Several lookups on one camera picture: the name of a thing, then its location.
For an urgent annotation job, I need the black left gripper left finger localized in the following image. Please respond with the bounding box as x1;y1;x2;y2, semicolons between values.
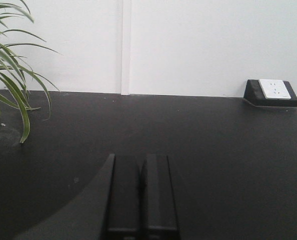
102;153;141;240

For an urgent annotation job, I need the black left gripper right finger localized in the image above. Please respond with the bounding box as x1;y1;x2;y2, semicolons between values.
140;154;181;240

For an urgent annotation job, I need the green spider plant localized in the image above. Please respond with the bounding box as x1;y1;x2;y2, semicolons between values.
0;0;53;144

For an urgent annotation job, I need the black box white power socket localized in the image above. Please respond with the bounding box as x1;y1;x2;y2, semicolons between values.
243;79;297;108

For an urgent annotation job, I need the white wall cable trunking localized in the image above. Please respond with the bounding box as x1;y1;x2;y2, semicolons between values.
120;0;132;96

